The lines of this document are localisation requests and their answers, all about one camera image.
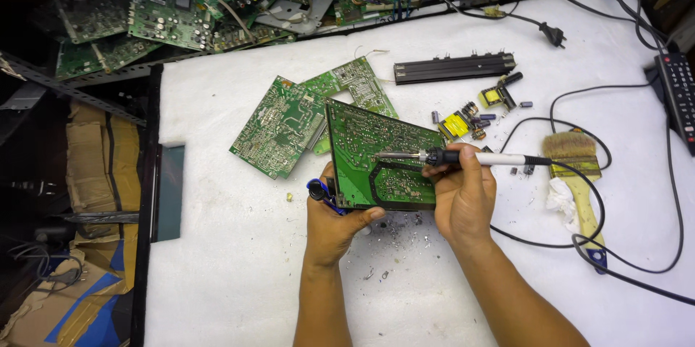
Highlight dark glass panel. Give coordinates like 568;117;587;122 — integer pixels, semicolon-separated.
153;142;186;243

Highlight person's left hand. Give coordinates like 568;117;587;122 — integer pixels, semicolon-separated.
305;161;387;269

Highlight large yellow transformer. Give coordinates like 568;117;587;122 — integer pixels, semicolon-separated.
437;110;472;143

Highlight black remote control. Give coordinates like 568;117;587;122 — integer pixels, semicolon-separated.
654;52;695;157

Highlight torn taped cardboard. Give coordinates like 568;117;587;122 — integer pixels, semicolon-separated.
0;99;143;347

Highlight wooden paint brush, blue tip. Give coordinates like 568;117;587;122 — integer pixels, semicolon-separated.
541;130;608;275

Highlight black and white soldering iron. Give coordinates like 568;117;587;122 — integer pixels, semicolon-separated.
375;148;552;168

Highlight large green circuit board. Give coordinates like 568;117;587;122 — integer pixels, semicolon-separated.
228;76;328;180

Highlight small yellow transformer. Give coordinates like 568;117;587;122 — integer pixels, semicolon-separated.
478;85;517;112

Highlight crumpled white tissue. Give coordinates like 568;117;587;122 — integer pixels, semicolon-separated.
545;177;580;234

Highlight black power plug with cable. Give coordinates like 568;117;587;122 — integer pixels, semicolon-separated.
422;0;567;49

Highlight long black cable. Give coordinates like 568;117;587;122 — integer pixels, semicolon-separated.
549;83;695;307

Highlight person's right hand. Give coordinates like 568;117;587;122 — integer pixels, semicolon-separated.
422;143;498;247

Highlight blue desoldering pump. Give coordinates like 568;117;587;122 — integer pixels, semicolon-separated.
306;177;348;216

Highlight black cables from power strip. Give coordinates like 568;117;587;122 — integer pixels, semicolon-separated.
535;0;671;53

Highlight scattered solder debris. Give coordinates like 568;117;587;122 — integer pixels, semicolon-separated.
347;210;438;283

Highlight black soldering iron cable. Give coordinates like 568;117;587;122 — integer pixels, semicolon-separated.
490;117;614;250

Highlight long black heat sink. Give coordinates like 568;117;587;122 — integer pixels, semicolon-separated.
393;52;517;86

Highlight slotted metal angle bar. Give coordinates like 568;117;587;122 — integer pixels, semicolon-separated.
0;50;165;126

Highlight narrow green circuit board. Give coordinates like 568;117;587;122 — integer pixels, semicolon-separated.
300;56;400;156

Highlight heap of scrap circuit boards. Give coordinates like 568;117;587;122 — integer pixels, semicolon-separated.
48;0;492;83

